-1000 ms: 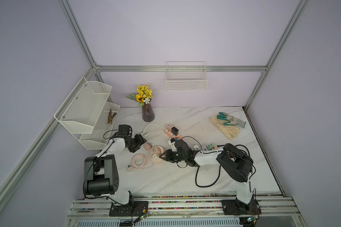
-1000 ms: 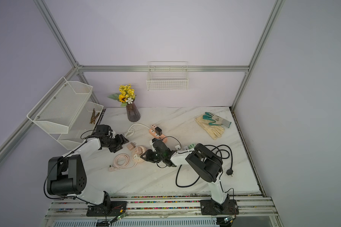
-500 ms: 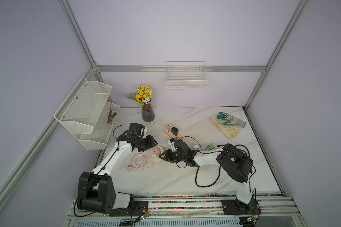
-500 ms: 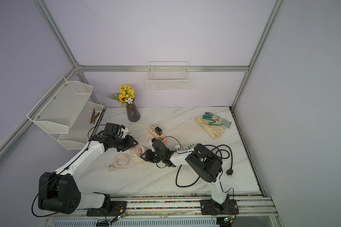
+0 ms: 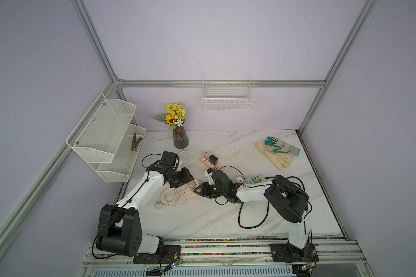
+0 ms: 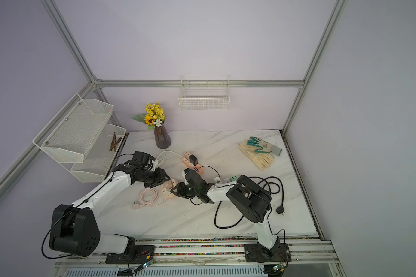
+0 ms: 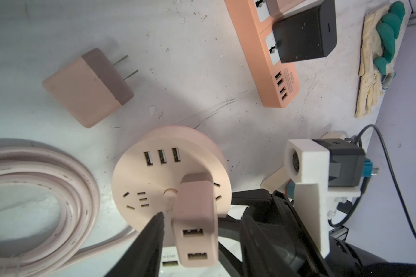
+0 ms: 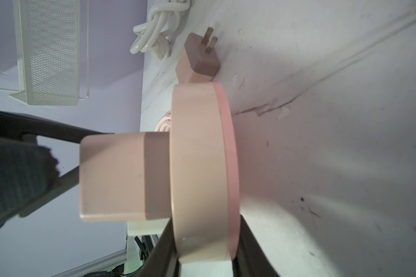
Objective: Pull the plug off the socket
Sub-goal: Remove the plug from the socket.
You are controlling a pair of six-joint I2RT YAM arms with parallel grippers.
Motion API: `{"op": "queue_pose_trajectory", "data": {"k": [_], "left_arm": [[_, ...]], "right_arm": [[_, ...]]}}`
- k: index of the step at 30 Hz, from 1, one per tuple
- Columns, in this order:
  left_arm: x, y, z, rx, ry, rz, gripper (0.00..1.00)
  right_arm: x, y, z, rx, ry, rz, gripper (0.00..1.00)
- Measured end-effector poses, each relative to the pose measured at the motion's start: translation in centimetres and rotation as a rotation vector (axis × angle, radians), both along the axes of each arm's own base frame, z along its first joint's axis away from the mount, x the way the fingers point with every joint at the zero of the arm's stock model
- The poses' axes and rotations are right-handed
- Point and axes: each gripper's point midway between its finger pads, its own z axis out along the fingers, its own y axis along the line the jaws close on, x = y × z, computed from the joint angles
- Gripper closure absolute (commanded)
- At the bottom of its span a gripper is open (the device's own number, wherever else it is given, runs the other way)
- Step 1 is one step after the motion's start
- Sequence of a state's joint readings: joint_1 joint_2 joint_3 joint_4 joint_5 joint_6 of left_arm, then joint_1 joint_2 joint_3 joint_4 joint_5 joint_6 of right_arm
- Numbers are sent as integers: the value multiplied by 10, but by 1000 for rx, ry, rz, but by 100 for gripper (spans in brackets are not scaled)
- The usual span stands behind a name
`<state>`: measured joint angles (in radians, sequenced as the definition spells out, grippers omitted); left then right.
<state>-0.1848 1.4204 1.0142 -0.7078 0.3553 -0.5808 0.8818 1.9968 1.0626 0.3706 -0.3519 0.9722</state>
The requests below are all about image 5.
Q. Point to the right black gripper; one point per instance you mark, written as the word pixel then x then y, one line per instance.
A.
pixel 205 192

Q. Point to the beige work glove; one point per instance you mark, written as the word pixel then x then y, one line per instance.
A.
pixel 280 160

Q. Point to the white wire wall basket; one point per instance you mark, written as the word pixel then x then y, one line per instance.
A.
pixel 227 93

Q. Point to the yellow artificial flowers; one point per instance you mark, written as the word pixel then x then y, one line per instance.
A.
pixel 175 116

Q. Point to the lower white mesh shelf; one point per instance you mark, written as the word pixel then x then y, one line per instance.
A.
pixel 121 168

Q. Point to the upper white mesh shelf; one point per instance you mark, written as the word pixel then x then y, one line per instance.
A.
pixel 98 137

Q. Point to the cream red power strip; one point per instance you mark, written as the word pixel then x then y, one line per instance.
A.
pixel 251 185

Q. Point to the round pink power socket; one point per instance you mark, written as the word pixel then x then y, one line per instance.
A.
pixel 188 189

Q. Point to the green USB charger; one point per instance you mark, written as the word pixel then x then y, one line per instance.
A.
pixel 257 179

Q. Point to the green grey work glove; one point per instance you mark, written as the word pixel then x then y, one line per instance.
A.
pixel 279 146

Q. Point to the aluminium mounting rail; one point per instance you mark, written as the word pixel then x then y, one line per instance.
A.
pixel 237 257

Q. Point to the dark ribbed vase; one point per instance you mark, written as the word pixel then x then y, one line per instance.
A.
pixel 180 138

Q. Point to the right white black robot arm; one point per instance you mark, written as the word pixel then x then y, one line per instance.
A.
pixel 289 201

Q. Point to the brown clips on shelf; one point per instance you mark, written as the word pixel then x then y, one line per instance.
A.
pixel 135 142

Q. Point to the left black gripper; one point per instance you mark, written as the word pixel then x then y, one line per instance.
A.
pixel 186 178

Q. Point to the black plug adapter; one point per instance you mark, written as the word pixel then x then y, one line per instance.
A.
pixel 213 160

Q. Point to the orange USB power strip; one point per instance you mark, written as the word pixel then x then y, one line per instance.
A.
pixel 205 161

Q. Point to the white mesh shelf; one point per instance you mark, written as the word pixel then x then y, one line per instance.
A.
pixel 98 137
pixel 121 168

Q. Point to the tall white USB charger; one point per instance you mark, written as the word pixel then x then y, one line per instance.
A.
pixel 239 179

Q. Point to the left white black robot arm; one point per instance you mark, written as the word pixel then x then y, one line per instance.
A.
pixel 120 229

